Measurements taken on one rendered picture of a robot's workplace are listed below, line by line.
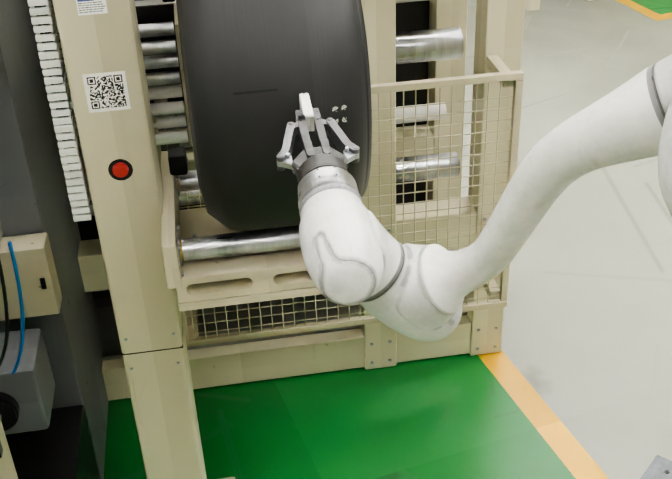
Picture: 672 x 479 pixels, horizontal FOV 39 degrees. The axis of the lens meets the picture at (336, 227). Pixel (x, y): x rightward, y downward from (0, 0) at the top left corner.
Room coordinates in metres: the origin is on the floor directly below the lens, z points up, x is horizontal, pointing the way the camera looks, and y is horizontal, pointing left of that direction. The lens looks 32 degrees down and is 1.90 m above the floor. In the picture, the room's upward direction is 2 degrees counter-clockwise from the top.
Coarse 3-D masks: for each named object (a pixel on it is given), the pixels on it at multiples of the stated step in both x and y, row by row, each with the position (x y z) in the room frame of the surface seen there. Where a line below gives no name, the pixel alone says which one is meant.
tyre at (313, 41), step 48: (192, 0) 1.53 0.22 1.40; (240, 0) 1.51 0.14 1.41; (288, 0) 1.52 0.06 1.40; (336, 0) 1.53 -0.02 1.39; (192, 48) 1.49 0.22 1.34; (240, 48) 1.46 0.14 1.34; (288, 48) 1.47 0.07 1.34; (336, 48) 1.48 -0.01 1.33; (192, 96) 1.46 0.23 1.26; (240, 96) 1.43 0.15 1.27; (288, 96) 1.44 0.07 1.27; (336, 96) 1.45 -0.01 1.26; (240, 144) 1.42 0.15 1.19; (240, 192) 1.44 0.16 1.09; (288, 192) 1.45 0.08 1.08
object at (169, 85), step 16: (144, 16) 2.13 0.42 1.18; (160, 16) 2.14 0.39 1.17; (176, 16) 2.06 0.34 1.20; (144, 32) 2.01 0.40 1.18; (160, 32) 2.01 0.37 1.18; (176, 32) 2.00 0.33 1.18; (144, 48) 2.00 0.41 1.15; (160, 48) 2.00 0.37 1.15; (176, 48) 2.14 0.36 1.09; (144, 64) 2.01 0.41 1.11; (160, 64) 2.01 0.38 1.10; (176, 64) 2.02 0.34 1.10; (160, 80) 2.00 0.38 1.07; (176, 80) 2.01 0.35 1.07; (160, 96) 2.01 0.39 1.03; (176, 96) 2.02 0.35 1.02; (160, 112) 2.00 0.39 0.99; (176, 112) 2.01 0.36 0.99; (160, 128) 2.01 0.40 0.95; (160, 144) 2.00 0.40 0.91; (192, 144) 2.00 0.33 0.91
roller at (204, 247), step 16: (192, 240) 1.56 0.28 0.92; (208, 240) 1.56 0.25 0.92; (224, 240) 1.56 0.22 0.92; (240, 240) 1.56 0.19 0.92; (256, 240) 1.56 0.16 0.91; (272, 240) 1.56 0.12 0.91; (288, 240) 1.56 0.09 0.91; (192, 256) 1.54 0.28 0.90; (208, 256) 1.54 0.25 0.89; (224, 256) 1.55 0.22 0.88
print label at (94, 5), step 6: (78, 0) 1.60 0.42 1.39; (84, 0) 1.60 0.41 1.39; (90, 0) 1.60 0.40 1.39; (96, 0) 1.60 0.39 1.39; (102, 0) 1.60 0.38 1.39; (78, 6) 1.60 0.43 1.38; (84, 6) 1.60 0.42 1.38; (90, 6) 1.60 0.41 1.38; (96, 6) 1.60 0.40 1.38; (102, 6) 1.60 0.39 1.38; (78, 12) 1.60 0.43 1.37; (84, 12) 1.60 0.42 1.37; (90, 12) 1.60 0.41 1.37; (96, 12) 1.60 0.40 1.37; (102, 12) 1.60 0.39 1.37
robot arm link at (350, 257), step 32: (320, 192) 1.14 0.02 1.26; (352, 192) 1.15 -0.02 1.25; (320, 224) 1.07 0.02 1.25; (352, 224) 1.06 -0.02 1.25; (320, 256) 1.02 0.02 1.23; (352, 256) 1.01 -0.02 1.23; (384, 256) 1.05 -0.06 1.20; (320, 288) 1.00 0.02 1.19; (352, 288) 1.00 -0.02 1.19; (384, 288) 1.05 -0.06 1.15
